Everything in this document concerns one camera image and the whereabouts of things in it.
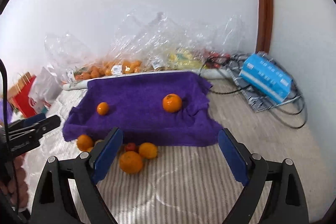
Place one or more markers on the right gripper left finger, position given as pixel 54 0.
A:
pixel 53 201

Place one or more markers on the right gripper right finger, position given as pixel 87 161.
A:
pixel 286 201

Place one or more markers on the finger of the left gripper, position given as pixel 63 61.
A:
pixel 22 123
pixel 43 126

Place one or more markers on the mandarin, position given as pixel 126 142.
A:
pixel 131 162

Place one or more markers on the lone orange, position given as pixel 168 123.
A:
pixel 102 108

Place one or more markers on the orange with stem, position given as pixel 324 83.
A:
pixel 172 103

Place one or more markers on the left hand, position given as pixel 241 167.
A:
pixel 18 189

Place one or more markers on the red paper shopping bag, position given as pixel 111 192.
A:
pixel 18 94

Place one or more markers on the large orange far left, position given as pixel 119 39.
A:
pixel 84 142

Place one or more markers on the grey plastic bag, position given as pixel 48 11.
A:
pixel 44 91

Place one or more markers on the small red tomato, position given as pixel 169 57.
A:
pixel 131 147

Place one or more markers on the small orange back right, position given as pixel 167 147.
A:
pixel 148 150

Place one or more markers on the purple towel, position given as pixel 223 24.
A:
pixel 135 106

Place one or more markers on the plastic bag of mandarins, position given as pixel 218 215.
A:
pixel 103 68

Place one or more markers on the blue tissue pack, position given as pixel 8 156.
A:
pixel 266 77

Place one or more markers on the white rolled paper tube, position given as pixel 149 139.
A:
pixel 208 74

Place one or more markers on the plastic bag of yellow fruit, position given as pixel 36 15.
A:
pixel 157 42

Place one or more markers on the brown wooden door frame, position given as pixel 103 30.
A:
pixel 265 25

